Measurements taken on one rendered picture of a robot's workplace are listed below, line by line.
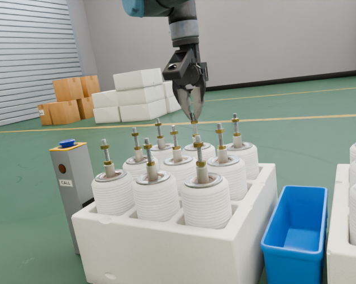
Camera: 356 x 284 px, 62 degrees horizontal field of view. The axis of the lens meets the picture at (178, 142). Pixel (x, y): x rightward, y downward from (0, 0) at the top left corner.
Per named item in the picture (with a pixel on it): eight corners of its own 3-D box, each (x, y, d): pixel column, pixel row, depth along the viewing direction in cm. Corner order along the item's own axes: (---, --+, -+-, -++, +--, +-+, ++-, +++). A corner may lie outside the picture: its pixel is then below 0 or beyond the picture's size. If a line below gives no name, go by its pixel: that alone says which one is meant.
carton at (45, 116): (58, 120, 459) (54, 101, 452) (69, 120, 446) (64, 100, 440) (41, 125, 435) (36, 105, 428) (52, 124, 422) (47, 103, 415)
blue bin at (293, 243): (324, 313, 54) (321, 255, 52) (263, 298, 60) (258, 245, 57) (329, 228, 80) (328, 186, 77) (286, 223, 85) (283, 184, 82)
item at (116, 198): (152, 239, 74) (139, 171, 70) (123, 261, 67) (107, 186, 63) (127, 230, 80) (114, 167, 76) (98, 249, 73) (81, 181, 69)
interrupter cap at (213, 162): (203, 162, 71) (202, 159, 71) (232, 155, 72) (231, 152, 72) (213, 170, 64) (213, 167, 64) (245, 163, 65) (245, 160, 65)
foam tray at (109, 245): (243, 328, 54) (232, 240, 49) (86, 282, 72) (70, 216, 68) (279, 221, 87) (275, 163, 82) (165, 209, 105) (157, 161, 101)
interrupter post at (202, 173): (196, 181, 59) (194, 165, 59) (208, 179, 59) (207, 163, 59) (197, 185, 57) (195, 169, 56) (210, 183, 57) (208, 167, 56)
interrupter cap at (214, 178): (183, 178, 62) (183, 175, 62) (219, 173, 62) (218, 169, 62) (185, 192, 54) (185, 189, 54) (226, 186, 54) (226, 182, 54)
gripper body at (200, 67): (210, 83, 84) (204, 38, 81) (200, 85, 76) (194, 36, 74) (185, 85, 87) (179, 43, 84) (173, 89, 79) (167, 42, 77)
